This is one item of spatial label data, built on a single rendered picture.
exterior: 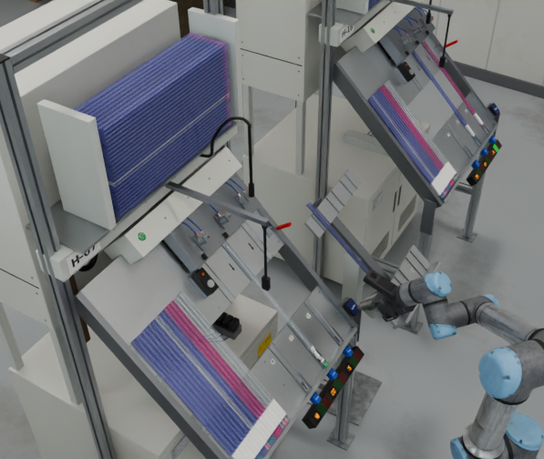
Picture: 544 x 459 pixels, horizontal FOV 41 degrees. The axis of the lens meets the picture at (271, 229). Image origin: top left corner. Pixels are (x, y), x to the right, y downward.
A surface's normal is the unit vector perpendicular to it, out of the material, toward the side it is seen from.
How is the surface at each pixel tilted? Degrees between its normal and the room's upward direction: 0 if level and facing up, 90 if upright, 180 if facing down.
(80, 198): 90
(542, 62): 90
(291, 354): 44
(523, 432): 8
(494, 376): 82
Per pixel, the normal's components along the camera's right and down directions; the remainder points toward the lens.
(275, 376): 0.58, -0.31
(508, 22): -0.57, 0.55
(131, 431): -0.01, -0.76
